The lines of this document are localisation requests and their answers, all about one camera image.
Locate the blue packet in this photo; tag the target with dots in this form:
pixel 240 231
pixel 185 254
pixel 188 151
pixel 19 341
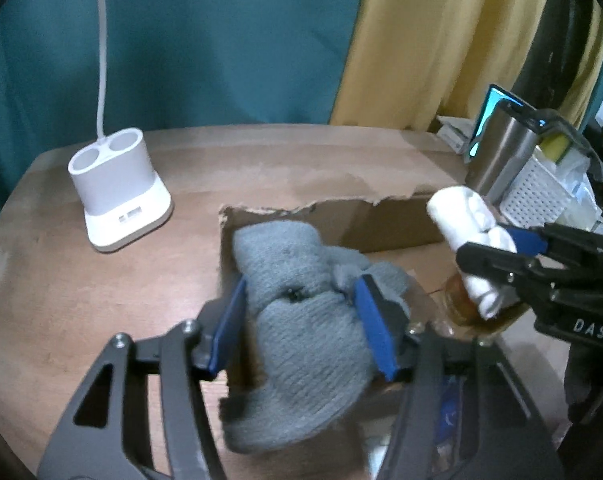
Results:
pixel 449 410

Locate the white paper box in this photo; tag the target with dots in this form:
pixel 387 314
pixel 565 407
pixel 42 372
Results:
pixel 454 132

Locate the white sock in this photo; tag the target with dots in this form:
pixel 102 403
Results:
pixel 464 215

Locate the clear plastic bag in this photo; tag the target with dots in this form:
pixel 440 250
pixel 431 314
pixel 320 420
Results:
pixel 579 185

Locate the grey knitted sock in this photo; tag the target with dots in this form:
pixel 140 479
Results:
pixel 301 330

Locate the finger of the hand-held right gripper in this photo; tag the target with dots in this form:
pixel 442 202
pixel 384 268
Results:
pixel 529 241
pixel 491 261

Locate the white lamp base with holders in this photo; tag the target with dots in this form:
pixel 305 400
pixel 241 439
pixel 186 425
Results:
pixel 121 185

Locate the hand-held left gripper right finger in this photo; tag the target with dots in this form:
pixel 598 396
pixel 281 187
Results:
pixel 375 327

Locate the amber glass jar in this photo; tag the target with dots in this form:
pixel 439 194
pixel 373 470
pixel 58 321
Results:
pixel 459 305

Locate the white perforated basket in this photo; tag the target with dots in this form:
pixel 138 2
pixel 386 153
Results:
pixel 531 195

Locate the yellow curtain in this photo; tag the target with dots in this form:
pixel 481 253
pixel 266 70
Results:
pixel 431 35

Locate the stainless steel tumbler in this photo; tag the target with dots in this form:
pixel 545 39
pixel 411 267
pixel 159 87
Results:
pixel 501 150

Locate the yellow sponge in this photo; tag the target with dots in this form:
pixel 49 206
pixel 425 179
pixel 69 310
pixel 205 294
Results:
pixel 556 145

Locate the dark cloth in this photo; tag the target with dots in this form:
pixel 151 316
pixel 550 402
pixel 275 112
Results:
pixel 556 25

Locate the cardboard box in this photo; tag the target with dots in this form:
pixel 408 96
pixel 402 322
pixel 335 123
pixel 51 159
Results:
pixel 381 225

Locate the teal curtain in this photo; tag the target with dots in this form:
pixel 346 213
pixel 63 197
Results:
pixel 206 35

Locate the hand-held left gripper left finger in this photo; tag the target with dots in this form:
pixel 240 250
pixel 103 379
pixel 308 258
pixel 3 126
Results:
pixel 230 327

